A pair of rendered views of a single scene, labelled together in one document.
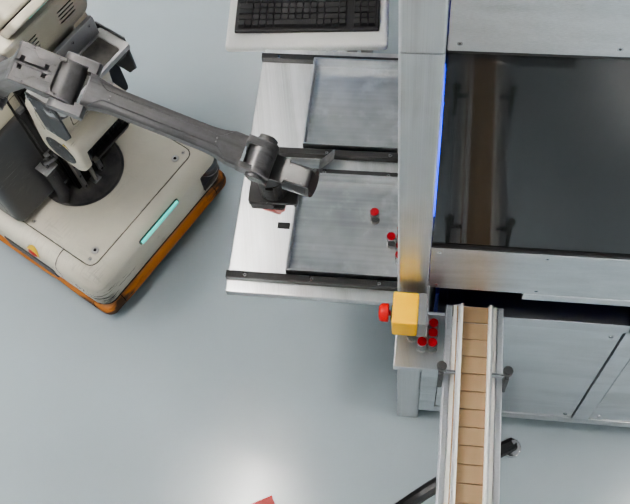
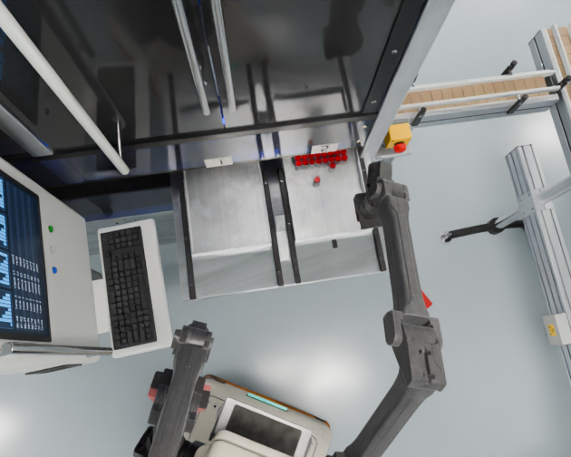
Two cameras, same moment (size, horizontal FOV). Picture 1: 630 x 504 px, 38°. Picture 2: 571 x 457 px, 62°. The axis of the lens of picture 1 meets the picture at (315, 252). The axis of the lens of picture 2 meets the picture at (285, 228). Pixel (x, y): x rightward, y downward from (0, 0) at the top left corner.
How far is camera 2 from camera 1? 145 cm
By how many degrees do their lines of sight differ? 36
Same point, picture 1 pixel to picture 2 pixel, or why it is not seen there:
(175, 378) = (353, 366)
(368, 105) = (223, 209)
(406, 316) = (405, 129)
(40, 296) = not seen: outside the picture
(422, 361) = not seen: hidden behind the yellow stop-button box
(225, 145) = (401, 209)
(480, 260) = not seen: hidden behind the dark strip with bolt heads
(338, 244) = (339, 203)
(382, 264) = (346, 172)
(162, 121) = (410, 253)
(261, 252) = (359, 253)
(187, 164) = (217, 394)
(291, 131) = (256, 258)
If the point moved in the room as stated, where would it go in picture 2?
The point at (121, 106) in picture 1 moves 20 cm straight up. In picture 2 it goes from (416, 285) to (450, 267)
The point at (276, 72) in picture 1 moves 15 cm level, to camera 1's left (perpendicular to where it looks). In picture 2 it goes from (204, 285) to (221, 328)
